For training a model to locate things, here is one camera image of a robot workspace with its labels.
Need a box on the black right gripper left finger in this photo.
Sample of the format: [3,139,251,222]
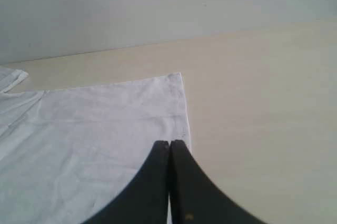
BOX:
[85,140,170,224]

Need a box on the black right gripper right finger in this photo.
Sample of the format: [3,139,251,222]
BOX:
[168,140,263,223]

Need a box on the white t-shirt red lettering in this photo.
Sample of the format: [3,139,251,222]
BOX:
[1,68,191,223]

